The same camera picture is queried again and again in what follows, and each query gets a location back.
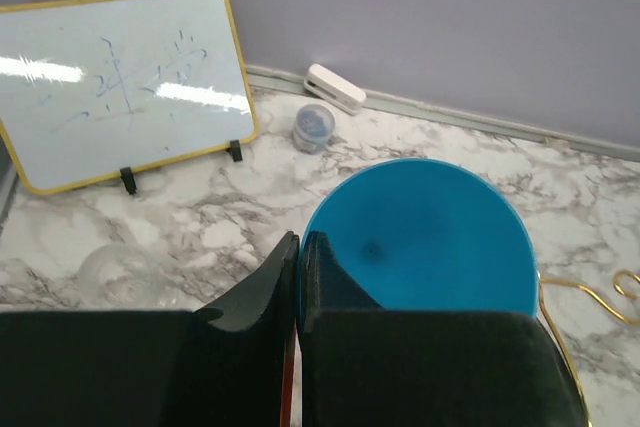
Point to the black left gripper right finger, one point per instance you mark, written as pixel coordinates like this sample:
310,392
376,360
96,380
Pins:
363,365

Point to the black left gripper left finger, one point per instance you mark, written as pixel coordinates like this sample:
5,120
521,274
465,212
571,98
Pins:
228,363

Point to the blue wine glass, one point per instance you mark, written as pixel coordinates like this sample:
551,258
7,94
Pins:
421,234

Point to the clear wine glass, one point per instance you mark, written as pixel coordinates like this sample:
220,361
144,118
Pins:
120,276

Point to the white eraser box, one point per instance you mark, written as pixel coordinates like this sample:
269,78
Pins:
334,89

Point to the gold wire glass rack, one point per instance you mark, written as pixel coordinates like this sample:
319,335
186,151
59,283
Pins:
597,332

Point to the small whiteboard gold frame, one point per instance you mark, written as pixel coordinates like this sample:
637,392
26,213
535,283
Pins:
94,90

